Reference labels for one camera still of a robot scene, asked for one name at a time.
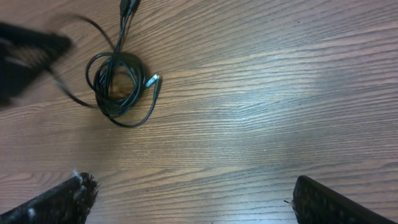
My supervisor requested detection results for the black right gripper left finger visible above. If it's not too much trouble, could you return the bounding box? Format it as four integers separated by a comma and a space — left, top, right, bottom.
1, 172, 99, 224

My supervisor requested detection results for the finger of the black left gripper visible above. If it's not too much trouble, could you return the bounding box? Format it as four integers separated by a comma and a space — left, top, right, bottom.
1, 22, 72, 106

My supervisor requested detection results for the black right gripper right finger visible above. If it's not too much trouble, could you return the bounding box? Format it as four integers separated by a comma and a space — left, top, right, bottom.
292, 175, 395, 224

